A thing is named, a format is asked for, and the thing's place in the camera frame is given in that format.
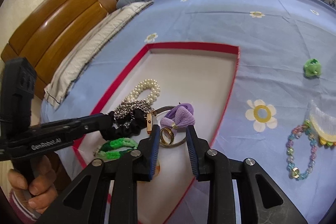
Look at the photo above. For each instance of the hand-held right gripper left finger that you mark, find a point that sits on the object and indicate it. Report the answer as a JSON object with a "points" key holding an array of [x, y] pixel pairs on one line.
{"points": [[155, 150]]}

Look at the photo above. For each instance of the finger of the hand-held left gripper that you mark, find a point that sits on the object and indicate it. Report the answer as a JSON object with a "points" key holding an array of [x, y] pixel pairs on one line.
{"points": [[97, 119], [89, 132]]}

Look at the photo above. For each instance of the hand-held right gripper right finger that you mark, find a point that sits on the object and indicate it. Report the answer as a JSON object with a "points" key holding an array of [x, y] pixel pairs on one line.
{"points": [[193, 153]]}

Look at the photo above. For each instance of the yellow translucent hair clip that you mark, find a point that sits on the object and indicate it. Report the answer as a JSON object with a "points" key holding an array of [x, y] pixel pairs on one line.
{"points": [[157, 170]]}

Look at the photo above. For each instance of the black fabric scrunchie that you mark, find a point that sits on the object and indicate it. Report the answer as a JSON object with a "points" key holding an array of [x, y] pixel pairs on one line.
{"points": [[131, 129]]}

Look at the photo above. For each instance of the purple bow hair clip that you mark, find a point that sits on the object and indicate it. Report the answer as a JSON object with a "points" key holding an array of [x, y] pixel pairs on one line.
{"points": [[181, 116]]}

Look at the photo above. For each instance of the red shallow cardboard box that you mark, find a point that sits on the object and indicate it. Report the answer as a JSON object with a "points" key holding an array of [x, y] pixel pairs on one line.
{"points": [[189, 77]]}

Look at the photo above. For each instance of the person's left hand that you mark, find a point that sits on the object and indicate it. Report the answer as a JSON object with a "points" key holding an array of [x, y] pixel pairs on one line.
{"points": [[42, 192]]}

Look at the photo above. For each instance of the brown wooden headboard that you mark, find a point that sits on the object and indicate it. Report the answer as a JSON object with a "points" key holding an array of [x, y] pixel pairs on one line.
{"points": [[52, 29]]}

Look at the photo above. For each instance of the white grey-edged pillow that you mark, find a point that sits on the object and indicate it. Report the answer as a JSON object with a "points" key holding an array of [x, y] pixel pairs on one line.
{"points": [[86, 50]]}

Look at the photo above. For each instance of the blue floral bedsheet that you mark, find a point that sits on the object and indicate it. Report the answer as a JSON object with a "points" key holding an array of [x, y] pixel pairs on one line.
{"points": [[262, 56]]}

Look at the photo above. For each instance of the clear comb with colourful trim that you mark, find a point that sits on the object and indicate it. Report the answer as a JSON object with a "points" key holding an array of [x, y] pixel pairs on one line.
{"points": [[323, 119]]}

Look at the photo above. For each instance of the green frog hair clip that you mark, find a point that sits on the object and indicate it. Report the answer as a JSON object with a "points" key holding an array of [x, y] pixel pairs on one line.
{"points": [[312, 67]]}

